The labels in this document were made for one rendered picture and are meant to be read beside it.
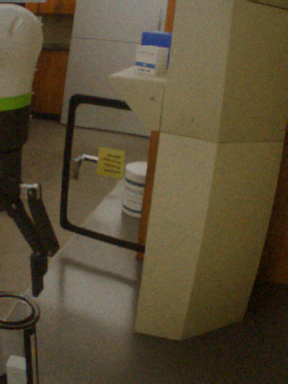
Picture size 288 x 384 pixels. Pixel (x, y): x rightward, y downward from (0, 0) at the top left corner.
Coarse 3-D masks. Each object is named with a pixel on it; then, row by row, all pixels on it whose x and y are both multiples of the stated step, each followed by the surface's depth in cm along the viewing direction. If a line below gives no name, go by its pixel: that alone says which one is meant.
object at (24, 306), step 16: (0, 304) 87; (16, 304) 88; (32, 304) 86; (0, 320) 80; (16, 320) 90; (32, 320) 82; (0, 336) 81; (16, 336) 81; (0, 352) 82; (16, 352) 82; (0, 368) 84; (16, 368) 84
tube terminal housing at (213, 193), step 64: (192, 0) 92; (192, 64) 97; (256, 64) 99; (192, 128) 101; (256, 128) 105; (192, 192) 105; (256, 192) 112; (192, 256) 110; (256, 256) 120; (192, 320) 117
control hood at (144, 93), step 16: (112, 80) 101; (128, 80) 101; (144, 80) 100; (160, 80) 101; (128, 96) 102; (144, 96) 101; (160, 96) 100; (144, 112) 102; (160, 112) 102; (160, 128) 103
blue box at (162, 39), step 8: (144, 32) 117; (152, 32) 116; (160, 32) 120; (168, 32) 123; (144, 40) 117; (152, 40) 117; (160, 40) 116; (168, 40) 116; (168, 48) 117; (168, 56) 117; (168, 64) 118
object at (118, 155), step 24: (96, 96) 139; (96, 120) 141; (120, 120) 138; (96, 144) 143; (120, 144) 140; (144, 144) 138; (96, 168) 145; (120, 168) 143; (144, 168) 140; (72, 192) 150; (96, 192) 147; (120, 192) 145; (144, 192) 142; (72, 216) 153; (96, 216) 150; (120, 216) 147; (144, 216) 144; (144, 240) 146
